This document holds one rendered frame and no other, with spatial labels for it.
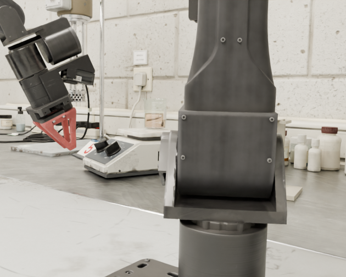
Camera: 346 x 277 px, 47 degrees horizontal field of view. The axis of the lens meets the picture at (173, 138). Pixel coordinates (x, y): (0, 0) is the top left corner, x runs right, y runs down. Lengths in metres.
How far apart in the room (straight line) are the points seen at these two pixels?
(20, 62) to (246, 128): 0.55
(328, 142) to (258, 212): 0.72
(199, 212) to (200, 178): 0.02
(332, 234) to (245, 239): 0.28
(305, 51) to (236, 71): 0.91
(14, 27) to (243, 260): 0.58
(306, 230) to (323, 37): 0.72
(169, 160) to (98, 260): 0.17
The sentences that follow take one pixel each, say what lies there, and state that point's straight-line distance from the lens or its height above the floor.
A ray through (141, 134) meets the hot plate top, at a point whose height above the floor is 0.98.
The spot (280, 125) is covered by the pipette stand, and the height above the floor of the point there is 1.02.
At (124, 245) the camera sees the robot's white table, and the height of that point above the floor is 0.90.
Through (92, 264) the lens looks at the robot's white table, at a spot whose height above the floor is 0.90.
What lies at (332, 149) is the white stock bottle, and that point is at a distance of 0.99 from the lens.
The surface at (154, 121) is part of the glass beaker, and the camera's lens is 0.89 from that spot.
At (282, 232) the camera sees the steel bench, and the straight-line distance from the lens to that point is 0.52.
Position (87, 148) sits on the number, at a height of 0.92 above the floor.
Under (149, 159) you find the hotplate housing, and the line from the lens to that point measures 0.82.
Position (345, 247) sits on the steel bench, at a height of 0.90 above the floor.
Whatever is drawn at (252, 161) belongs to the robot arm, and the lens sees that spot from 0.28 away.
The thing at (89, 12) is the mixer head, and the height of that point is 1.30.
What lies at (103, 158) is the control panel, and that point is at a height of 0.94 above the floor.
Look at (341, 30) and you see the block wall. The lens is 1.16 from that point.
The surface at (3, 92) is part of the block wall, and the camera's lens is 2.17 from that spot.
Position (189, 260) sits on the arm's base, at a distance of 0.28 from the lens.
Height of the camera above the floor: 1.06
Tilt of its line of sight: 6 degrees down
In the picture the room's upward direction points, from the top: 1 degrees clockwise
